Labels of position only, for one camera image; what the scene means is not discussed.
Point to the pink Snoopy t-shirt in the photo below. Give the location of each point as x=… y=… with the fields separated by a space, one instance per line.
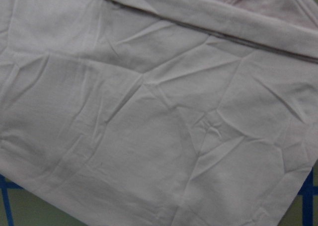
x=160 y=112

